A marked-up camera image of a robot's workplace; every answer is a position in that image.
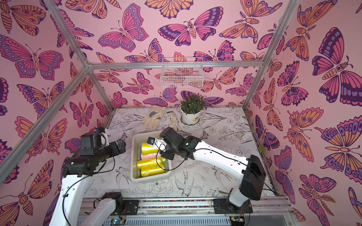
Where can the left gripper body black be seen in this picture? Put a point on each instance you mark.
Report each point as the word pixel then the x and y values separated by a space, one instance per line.
pixel 121 146

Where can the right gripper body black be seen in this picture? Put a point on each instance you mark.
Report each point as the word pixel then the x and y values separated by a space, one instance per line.
pixel 165 141

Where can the yellow bag roll small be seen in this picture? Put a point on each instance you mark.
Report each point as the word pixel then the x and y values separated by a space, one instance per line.
pixel 148 149

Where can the pink bag roll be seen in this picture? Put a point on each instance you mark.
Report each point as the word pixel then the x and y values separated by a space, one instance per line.
pixel 150 156

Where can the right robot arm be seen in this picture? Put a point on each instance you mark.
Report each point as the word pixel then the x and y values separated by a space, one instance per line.
pixel 249 170

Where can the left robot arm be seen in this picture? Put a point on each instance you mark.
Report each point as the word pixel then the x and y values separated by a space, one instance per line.
pixel 65 208

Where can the white plastic storage box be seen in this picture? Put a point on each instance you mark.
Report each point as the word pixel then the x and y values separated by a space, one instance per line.
pixel 135 156

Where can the right beige work glove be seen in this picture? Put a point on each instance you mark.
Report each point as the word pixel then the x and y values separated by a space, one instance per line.
pixel 174 124

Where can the beige work glove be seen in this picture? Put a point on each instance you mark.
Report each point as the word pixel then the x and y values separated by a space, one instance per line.
pixel 174 124
pixel 153 118

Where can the left beige work glove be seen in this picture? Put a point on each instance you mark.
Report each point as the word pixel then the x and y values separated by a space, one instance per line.
pixel 153 118

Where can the potted green plant white pot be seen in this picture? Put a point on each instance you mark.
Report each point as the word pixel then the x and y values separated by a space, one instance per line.
pixel 191 108

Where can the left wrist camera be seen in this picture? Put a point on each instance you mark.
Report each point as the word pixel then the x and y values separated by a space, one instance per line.
pixel 92 143

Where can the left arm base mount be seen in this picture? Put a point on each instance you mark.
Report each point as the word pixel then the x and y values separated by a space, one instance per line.
pixel 126 208

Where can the white wire basket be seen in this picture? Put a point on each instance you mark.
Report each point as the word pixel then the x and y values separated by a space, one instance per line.
pixel 182 72

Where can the white slotted cable duct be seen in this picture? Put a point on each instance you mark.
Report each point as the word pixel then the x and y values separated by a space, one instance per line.
pixel 170 221

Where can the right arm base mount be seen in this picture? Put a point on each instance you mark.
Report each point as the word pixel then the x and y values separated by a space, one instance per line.
pixel 223 206

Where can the aluminium frame bars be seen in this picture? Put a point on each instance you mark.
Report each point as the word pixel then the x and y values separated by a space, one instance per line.
pixel 24 144

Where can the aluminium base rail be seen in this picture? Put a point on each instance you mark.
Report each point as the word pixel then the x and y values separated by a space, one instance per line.
pixel 153 207

